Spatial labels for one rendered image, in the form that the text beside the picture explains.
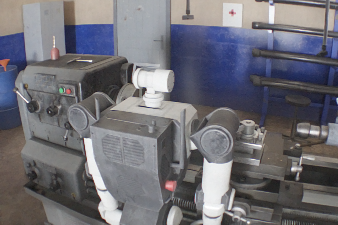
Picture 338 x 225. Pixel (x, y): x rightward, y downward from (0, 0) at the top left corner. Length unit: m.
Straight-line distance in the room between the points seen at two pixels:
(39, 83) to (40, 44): 3.29
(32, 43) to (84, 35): 1.15
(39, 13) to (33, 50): 0.70
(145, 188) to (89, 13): 4.99
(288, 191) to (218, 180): 0.59
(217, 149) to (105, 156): 0.30
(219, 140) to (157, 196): 0.24
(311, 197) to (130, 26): 4.28
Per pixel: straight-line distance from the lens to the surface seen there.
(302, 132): 1.46
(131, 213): 0.97
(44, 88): 1.75
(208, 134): 0.74
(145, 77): 0.85
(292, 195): 1.38
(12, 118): 4.48
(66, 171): 1.70
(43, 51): 5.02
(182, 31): 4.67
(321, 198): 1.46
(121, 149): 0.74
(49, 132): 1.86
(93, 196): 1.95
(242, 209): 1.20
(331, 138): 1.47
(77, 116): 0.92
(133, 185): 0.82
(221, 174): 0.85
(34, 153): 1.92
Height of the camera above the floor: 1.67
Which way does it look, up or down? 19 degrees down
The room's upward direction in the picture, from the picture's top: straight up
